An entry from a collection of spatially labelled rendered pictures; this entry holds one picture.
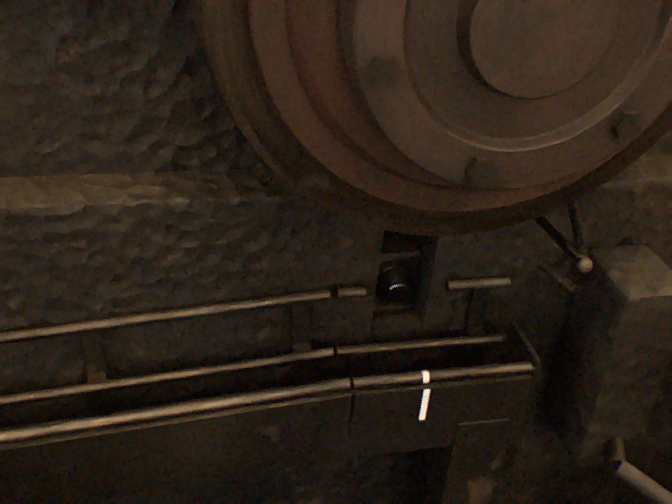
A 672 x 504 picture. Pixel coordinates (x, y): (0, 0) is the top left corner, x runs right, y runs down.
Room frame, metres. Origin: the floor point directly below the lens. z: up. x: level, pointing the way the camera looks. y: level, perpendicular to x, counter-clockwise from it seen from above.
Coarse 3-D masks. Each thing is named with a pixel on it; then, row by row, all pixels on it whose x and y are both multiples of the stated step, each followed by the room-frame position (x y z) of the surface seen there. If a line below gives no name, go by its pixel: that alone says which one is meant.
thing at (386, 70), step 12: (372, 60) 0.69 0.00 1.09; (384, 60) 0.69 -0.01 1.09; (372, 72) 0.68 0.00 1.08; (384, 72) 0.69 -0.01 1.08; (396, 72) 0.69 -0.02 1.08; (372, 84) 0.69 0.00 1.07; (384, 84) 0.69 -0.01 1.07; (624, 120) 0.75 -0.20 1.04; (636, 120) 0.75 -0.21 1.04; (624, 132) 0.75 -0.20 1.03; (636, 132) 0.75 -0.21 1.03; (468, 168) 0.72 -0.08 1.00; (480, 168) 0.71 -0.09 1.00; (492, 168) 0.72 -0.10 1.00; (480, 180) 0.71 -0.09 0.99
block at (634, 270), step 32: (608, 256) 0.94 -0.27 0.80; (640, 256) 0.95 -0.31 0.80; (608, 288) 0.90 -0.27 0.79; (640, 288) 0.89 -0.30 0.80; (576, 320) 0.94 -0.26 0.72; (608, 320) 0.88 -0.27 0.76; (640, 320) 0.87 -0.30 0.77; (576, 352) 0.92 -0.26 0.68; (608, 352) 0.87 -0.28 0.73; (640, 352) 0.88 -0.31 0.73; (576, 384) 0.91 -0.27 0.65; (608, 384) 0.87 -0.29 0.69; (640, 384) 0.88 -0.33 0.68; (576, 416) 0.89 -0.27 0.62; (608, 416) 0.87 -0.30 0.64; (640, 416) 0.89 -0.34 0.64; (576, 448) 0.88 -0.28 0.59
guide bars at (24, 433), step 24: (312, 384) 0.78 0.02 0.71; (336, 384) 0.79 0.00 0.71; (360, 384) 0.79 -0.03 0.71; (384, 384) 0.80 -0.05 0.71; (168, 408) 0.74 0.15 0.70; (192, 408) 0.74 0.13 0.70; (216, 408) 0.75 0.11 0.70; (0, 432) 0.69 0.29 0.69; (24, 432) 0.69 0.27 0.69; (48, 432) 0.70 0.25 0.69; (72, 432) 0.70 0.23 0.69
